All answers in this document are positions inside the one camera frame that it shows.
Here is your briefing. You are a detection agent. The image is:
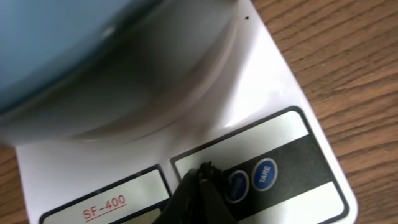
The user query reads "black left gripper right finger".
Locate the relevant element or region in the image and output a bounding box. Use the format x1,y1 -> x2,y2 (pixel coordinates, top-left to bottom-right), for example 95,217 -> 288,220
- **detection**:
198,162 -> 238,224

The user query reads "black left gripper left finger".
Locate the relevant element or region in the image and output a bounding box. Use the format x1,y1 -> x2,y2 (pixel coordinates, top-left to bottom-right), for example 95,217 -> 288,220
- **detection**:
152,169 -> 202,224

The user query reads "white digital kitchen scale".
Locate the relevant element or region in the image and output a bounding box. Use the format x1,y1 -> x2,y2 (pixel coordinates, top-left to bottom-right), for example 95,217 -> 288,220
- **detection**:
16,1 -> 358,223

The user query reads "blue metal bowl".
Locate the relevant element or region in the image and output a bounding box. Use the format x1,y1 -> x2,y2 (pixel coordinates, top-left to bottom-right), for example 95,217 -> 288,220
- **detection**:
1,0 -> 239,146

